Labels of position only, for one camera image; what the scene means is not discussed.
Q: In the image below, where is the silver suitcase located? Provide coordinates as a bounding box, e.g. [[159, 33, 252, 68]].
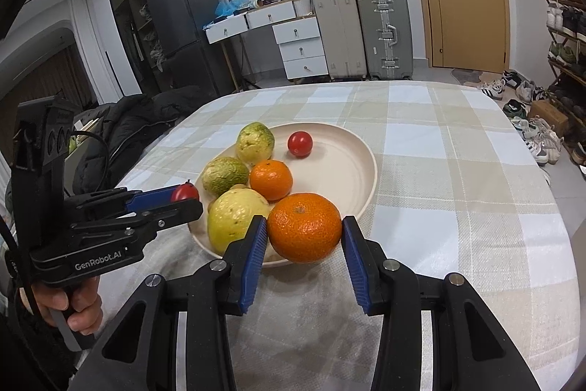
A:
[[356, 0, 414, 81]]

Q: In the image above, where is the cream round plate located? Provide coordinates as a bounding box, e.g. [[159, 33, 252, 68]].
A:
[[187, 122, 378, 269]]

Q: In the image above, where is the thin black cable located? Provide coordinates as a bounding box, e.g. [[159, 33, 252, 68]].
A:
[[73, 130, 111, 195]]

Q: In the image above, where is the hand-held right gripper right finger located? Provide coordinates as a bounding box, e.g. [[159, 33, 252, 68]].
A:
[[341, 215, 541, 391]]

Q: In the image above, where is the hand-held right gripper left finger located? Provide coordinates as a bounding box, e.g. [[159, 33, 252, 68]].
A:
[[68, 214, 268, 391]]

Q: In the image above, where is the blue plastic bag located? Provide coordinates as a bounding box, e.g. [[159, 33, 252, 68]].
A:
[[215, 0, 250, 18]]

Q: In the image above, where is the row of sneakers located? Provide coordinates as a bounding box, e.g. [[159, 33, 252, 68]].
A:
[[476, 69, 564, 165]]

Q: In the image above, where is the large yellow citrus fruit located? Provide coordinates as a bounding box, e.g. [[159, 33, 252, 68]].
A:
[[207, 188, 272, 257]]

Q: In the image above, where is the grey doormat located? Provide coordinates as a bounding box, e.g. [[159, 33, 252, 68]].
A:
[[451, 68, 490, 87]]

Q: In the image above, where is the orange mandarin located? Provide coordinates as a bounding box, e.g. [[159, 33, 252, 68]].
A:
[[249, 159, 294, 202], [267, 192, 343, 263]]

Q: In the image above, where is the person's left hand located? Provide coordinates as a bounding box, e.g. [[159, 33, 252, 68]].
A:
[[32, 279, 104, 332]]

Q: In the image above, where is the white desk with drawers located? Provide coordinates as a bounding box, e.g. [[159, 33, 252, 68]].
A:
[[204, 0, 330, 92]]

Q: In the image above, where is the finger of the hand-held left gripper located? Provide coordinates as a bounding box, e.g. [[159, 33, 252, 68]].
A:
[[72, 201, 203, 237], [75, 185, 189, 214]]

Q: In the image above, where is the beige checked tablecloth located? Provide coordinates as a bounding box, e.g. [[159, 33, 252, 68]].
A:
[[68, 80, 578, 391]]

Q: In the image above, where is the brown curtain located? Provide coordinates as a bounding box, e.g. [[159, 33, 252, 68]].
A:
[[0, 47, 99, 135]]

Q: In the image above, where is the beige suitcase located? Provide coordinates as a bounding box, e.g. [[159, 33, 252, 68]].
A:
[[312, 0, 368, 80]]

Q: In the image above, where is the dark glass-door cabinet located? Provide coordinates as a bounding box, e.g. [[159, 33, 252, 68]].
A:
[[104, 0, 172, 99]]

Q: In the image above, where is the black padded jacket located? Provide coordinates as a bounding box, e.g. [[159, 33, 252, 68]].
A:
[[73, 85, 211, 195]]

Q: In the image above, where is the small red tomato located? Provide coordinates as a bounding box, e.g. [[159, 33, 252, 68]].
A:
[[171, 183, 201, 204]]

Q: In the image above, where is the cardboard box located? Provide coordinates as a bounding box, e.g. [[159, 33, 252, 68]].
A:
[[528, 99, 571, 135]]

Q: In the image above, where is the shoe rack with shoes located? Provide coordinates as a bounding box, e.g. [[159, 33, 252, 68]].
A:
[[538, 0, 586, 172]]

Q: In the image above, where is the dark grey refrigerator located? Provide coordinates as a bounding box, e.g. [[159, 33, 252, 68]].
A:
[[145, 0, 236, 96]]

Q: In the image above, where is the green-mottled yellow citrus fruit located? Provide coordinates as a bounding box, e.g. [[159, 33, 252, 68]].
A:
[[202, 157, 251, 198]]

